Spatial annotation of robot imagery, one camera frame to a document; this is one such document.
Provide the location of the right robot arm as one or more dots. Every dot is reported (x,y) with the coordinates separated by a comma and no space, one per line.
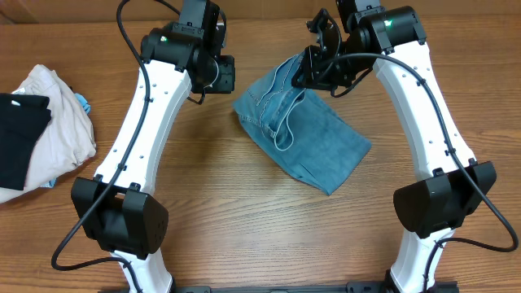
(450,182)

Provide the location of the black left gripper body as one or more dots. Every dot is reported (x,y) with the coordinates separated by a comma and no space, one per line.
(219,76)

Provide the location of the folded cream white garment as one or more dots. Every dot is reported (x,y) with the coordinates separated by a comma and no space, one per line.
(68,140)

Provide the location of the folded black garment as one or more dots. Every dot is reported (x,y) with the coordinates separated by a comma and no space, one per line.
(24,118)

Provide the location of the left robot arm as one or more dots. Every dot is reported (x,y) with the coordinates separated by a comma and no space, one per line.
(179,62)

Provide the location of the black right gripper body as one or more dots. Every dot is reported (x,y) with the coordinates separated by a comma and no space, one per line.
(338,73)

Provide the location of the light blue denim jeans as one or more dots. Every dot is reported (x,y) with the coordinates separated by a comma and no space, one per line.
(298,130)

